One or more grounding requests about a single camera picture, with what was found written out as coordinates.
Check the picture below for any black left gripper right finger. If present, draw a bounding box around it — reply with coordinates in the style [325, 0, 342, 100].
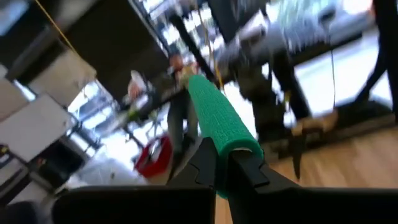
[226, 150, 398, 224]

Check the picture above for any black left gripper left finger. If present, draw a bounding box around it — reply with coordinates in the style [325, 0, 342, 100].
[52, 138, 217, 224]

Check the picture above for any green elastic bandage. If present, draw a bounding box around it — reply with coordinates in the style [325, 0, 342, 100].
[188, 74, 264, 200]

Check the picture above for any red plastic crate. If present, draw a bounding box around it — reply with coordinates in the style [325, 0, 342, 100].
[134, 134, 174, 179]

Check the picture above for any person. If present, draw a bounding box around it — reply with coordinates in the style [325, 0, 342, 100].
[166, 52, 201, 164]

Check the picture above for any white cabinet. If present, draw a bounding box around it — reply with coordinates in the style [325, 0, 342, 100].
[0, 93, 76, 163]

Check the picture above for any yellow cable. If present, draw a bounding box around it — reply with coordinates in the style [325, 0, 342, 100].
[33, 0, 76, 52]

